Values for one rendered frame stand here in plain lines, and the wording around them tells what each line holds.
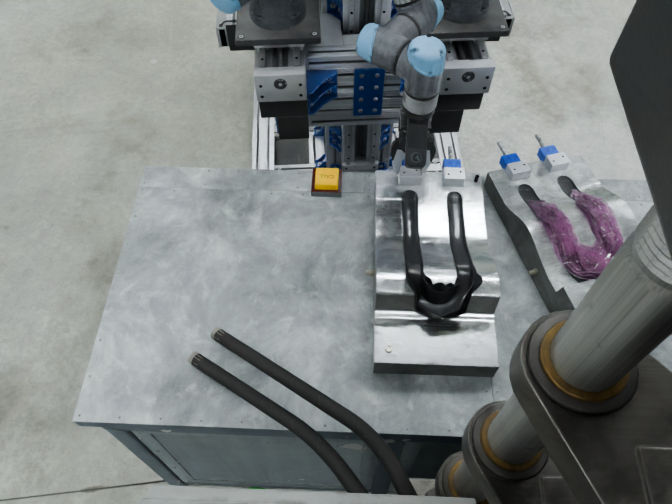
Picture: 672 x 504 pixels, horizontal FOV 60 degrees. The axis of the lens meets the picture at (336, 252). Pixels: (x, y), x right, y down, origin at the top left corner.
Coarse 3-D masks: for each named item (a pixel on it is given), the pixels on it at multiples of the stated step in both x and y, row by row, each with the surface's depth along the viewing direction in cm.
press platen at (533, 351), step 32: (544, 320) 52; (544, 352) 50; (512, 384) 53; (544, 384) 49; (640, 384) 50; (544, 416) 49; (576, 416) 48; (608, 416) 48; (640, 416) 48; (576, 448) 47; (608, 448) 47; (640, 448) 46; (576, 480) 47; (608, 480) 45; (640, 480) 45
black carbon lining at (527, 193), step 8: (560, 176) 150; (560, 184) 149; (568, 184) 149; (520, 192) 148; (528, 192) 148; (568, 192) 148; (528, 200) 147; (536, 200) 146; (568, 272) 132; (576, 280) 131; (584, 280) 132
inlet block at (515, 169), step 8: (504, 152) 154; (504, 160) 151; (512, 160) 151; (520, 160) 151; (504, 168) 152; (512, 168) 148; (520, 168) 148; (528, 168) 148; (512, 176) 148; (520, 176) 149; (528, 176) 150
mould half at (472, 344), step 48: (384, 192) 143; (432, 192) 143; (480, 192) 143; (384, 240) 136; (432, 240) 136; (480, 240) 136; (384, 288) 124; (480, 288) 124; (384, 336) 126; (432, 336) 126; (480, 336) 126
